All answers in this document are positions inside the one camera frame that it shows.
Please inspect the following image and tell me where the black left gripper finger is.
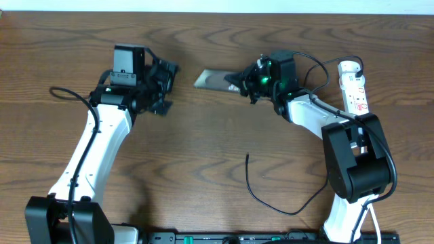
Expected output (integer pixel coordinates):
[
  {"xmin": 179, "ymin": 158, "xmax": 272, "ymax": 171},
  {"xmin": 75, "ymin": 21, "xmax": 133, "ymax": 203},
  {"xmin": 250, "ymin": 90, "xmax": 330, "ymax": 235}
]
[
  {"xmin": 149, "ymin": 100, "xmax": 173, "ymax": 116},
  {"xmin": 159, "ymin": 60, "xmax": 179, "ymax": 77}
]

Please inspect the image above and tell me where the Galaxy S25 Ultra smartphone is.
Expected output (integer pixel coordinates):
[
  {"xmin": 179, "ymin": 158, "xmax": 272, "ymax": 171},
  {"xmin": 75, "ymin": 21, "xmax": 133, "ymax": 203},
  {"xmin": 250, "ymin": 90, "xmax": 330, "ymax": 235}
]
[{"xmin": 193, "ymin": 69, "xmax": 239, "ymax": 93}]

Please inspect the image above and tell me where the black USB charging cable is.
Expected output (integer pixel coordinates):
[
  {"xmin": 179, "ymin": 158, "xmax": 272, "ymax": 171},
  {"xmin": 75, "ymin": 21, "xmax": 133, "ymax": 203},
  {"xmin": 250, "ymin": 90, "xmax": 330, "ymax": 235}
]
[{"xmin": 245, "ymin": 55, "xmax": 365, "ymax": 216}]

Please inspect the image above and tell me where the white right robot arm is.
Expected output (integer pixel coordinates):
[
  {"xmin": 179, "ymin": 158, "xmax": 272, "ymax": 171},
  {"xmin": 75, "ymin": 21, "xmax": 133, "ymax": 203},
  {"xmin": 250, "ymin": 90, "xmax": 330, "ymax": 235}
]
[{"xmin": 224, "ymin": 51, "xmax": 397, "ymax": 243}]

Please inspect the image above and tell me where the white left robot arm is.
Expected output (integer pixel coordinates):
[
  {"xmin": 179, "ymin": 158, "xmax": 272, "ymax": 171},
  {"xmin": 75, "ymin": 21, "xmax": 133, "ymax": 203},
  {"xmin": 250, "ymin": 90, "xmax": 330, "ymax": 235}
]
[{"xmin": 24, "ymin": 58, "xmax": 179, "ymax": 243}]

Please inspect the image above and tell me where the white USB charger adapter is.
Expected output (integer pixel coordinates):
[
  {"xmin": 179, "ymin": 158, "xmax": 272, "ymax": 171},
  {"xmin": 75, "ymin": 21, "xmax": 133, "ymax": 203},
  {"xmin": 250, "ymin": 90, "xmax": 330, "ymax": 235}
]
[{"xmin": 338, "ymin": 60, "xmax": 366, "ymax": 90}]

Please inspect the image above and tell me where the white surge protector power strip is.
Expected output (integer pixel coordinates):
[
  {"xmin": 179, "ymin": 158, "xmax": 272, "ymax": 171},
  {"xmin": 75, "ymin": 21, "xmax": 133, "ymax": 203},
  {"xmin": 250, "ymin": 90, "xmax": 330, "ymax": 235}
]
[{"xmin": 339, "ymin": 74, "xmax": 369, "ymax": 115}]

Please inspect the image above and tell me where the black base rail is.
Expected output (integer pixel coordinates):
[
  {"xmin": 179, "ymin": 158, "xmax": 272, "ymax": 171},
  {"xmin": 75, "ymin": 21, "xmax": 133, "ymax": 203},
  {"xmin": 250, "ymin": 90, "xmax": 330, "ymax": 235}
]
[{"xmin": 145, "ymin": 231, "xmax": 401, "ymax": 244}]

